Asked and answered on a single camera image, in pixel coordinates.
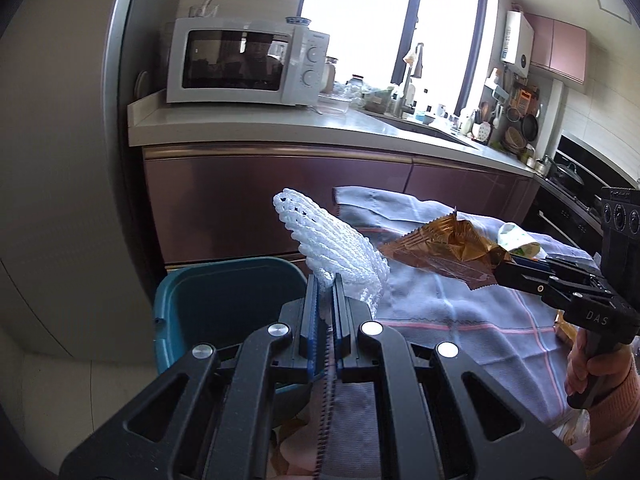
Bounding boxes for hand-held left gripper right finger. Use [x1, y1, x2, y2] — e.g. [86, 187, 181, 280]
[332, 272, 586, 480]

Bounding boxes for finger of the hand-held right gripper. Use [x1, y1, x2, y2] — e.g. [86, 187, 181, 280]
[512, 255, 603, 286]
[494, 259, 568, 306]

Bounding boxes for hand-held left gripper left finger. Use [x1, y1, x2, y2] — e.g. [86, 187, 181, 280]
[59, 274, 326, 480]

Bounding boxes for gold foil snack wrapper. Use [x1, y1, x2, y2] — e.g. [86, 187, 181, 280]
[377, 207, 513, 291]

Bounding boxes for white foam fruit net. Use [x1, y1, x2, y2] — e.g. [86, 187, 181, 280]
[272, 187, 392, 311]

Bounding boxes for teal plastic waste bin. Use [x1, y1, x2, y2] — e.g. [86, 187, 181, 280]
[152, 256, 310, 428]

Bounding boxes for person's right hand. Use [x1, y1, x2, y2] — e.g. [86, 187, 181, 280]
[564, 332, 588, 396]

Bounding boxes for black built-in oven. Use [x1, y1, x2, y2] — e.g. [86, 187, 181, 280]
[520, 180, 606, 261]

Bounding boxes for grey checked cloth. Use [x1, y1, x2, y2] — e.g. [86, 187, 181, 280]
[320, 186, 601, 480]

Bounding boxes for black wok with lid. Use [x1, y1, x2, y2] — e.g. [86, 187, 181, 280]
[550, 161, 586, 187]

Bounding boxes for black range hood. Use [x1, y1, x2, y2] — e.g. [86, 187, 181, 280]
[555, 130, 640, 188]

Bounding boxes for purple kitchen base cabinets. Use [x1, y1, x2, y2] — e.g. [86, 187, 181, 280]
[142, 145, 543, 271]

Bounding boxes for woven bamboo basket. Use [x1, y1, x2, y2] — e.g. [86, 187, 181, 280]
[502, 127, 528, 156]

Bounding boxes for white stone kitchen countertop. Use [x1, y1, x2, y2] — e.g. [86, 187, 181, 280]
[127, 89, 541, 178]

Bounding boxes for steel kitchen faucet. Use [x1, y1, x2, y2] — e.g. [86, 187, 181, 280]
[395, 42, 426, 116]

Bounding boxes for clear plastic food container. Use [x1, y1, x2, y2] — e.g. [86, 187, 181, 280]
[317, 92, 353, 114]

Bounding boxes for pile of clear plastic bags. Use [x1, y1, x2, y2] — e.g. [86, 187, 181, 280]
[332, 77, 396, 111]

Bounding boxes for glass jar with lid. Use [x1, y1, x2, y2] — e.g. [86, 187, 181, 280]
[322, 56, 339, 93]

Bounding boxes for white microwave oven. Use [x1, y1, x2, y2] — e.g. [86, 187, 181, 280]
[166, 16, 331, 107]

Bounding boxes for dark framed kitchen window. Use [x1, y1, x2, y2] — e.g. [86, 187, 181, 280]
[300, 0, 501, 116]

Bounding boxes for grey refrigerator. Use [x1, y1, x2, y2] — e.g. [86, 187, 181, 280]
[0, 0, 198, 356]

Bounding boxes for pink wall cabinet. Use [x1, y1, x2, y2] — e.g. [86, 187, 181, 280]
[520, 12, 588, 86]

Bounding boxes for white wall water heater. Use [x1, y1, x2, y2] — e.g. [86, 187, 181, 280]
[501, 10, 535, 78]

